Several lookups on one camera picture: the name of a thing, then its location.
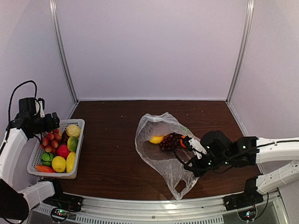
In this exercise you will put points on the orange fruit in bag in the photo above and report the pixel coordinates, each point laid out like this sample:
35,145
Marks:
182,142

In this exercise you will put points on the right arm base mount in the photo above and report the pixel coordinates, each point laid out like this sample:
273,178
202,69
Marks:
248,197

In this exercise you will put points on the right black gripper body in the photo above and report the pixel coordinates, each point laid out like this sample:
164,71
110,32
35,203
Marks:
200,171

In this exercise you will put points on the green round fruit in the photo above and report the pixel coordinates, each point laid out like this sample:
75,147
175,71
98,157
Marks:
47,158

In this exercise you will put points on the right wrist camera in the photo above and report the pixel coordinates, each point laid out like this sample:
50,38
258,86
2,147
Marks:
193,145

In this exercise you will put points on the dark purple fruit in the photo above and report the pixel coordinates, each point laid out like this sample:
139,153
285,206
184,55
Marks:
64,140

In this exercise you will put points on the red round fruit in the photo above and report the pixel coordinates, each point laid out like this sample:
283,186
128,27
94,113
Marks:
63,151

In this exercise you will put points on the dark purple grape bunch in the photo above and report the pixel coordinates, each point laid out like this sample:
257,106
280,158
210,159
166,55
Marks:
171,141

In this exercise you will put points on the aluminium front rail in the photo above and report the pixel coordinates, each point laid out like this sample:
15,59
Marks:
209,210

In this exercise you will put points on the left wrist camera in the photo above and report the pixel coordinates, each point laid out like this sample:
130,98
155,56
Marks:
40,104

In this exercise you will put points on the clear plastic bag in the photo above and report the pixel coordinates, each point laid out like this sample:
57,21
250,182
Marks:
178,180

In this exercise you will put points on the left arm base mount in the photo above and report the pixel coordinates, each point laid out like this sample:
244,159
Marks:
63,200

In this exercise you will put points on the yellow fruit front centre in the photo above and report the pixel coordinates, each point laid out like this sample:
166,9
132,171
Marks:
59,164

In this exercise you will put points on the white plastic basket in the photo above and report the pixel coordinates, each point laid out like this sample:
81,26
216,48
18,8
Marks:
35,158

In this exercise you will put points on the orange red fruit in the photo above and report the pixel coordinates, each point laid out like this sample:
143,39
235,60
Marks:
45,169

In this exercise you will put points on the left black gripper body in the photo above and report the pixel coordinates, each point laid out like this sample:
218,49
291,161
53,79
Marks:
44,126

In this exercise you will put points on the yellow green fruit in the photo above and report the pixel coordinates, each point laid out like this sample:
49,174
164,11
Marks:
72,143

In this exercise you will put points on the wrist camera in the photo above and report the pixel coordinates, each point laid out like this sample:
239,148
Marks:
193,145
40,104

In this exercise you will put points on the yellow fruit front right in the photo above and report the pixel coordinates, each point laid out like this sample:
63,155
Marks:
70,161

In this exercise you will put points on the pale fruit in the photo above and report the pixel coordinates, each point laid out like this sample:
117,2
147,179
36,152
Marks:
73,131

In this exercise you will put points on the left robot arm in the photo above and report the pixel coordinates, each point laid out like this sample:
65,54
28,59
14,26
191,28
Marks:
16,205

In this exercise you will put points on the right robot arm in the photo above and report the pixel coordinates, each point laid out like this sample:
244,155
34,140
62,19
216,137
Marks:
252,150

